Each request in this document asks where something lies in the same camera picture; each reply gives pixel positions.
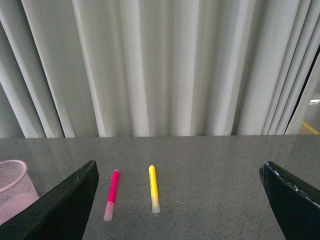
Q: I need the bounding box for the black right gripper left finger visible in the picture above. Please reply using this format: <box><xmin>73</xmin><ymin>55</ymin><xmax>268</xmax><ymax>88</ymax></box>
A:
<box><xmin>0</xmin><ymin>160</ymin><xmax>99</xmax><ymax>240</ymax></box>

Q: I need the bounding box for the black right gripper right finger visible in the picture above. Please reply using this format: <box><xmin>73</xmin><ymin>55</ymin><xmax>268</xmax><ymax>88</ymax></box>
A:
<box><xmin>259</xmin><ymin>161</ymin><xmax>320</xmax><ymax>240</ymax></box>

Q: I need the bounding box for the pink highlighter pen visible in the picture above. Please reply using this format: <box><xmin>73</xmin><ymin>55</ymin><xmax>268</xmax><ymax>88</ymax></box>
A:
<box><xmin>103</xmin><ymin>169</ymin><xmax>120</xmax><ymax>222</ymax></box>

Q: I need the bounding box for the pink mesh pen cup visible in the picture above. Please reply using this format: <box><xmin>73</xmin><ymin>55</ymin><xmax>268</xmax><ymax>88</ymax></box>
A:
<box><xmin>0</xmin><ymin>159</ymin><xmax>40</xmax><ymax>224</ymax></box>

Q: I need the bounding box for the yellow highlighter pen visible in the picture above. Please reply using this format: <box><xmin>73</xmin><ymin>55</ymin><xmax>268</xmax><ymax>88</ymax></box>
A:
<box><xmin>148</xmin><ymin>165</ymin><xmax>160</xmax><ymax>214</ymax></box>

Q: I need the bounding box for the white pleated curtain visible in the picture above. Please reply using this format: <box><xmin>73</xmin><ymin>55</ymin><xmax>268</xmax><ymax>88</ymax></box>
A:
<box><xmin>0</xmin><ymin>0</ymin><xmax>320</xmax><ymax>138</ymax></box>

